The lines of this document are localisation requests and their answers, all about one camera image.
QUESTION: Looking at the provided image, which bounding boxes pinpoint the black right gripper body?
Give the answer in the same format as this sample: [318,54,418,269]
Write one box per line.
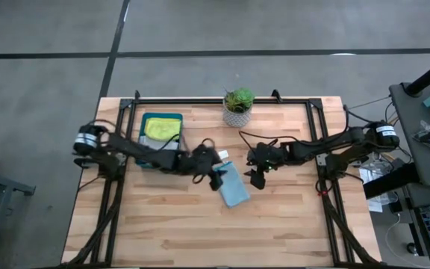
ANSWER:
[246,143,287,191]

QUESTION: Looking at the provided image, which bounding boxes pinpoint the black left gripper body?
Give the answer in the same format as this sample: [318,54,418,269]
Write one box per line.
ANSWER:
[184,143,224,192]

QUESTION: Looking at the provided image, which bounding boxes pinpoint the light blue teal-edged towel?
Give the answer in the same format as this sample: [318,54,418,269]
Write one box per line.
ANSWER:
[213,149,252,209]

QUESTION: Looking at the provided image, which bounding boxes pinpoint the lime green microfiber towel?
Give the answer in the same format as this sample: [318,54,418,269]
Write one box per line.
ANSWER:
[143,117,182,142]

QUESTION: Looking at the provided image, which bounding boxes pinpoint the succulent in patterned pot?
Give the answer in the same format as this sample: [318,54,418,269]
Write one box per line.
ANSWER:
[222,86,256,129]

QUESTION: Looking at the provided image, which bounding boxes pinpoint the teal plastic bin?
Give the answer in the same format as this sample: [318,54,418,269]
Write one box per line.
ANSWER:
[136,112,184,169]

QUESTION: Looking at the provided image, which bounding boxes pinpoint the white papers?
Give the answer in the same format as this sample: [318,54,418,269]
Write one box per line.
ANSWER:
[359,164,391,214]

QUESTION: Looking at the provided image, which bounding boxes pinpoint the black desk support beam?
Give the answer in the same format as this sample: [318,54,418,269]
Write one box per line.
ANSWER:
[362,162,421,200]

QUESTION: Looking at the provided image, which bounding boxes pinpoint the grey side desk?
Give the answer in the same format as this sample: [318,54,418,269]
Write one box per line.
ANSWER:
[388,81,430,187]

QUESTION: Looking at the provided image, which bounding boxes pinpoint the black slanted pole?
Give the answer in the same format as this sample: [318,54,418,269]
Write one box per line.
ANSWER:
[404,52,430,97]

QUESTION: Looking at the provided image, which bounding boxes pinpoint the black aluminium table frame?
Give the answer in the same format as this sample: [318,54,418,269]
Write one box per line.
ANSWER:
[60,89,386,269]

